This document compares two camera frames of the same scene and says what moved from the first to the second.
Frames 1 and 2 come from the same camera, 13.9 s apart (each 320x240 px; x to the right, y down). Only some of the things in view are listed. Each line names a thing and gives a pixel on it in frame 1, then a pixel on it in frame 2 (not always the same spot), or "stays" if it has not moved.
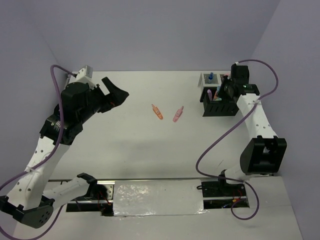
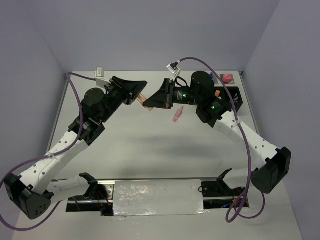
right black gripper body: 224,91 to 167,101
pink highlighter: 178,114 stays
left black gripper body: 106,102 to 127,95
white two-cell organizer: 217,80 stays
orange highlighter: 157,112 to 141,98
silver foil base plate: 146,198 stays
